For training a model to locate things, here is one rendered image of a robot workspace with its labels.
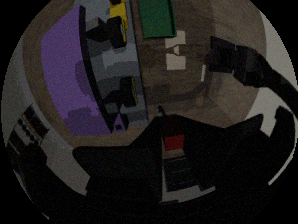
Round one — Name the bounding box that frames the yellow wedge with orange handle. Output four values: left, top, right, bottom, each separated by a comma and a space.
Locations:
109, 0, 129, 31

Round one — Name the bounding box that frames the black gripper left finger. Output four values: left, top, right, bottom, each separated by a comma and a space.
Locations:
72, 117, 162, 201

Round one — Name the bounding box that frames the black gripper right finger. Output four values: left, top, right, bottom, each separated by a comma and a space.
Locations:
173, 113, 263, 192

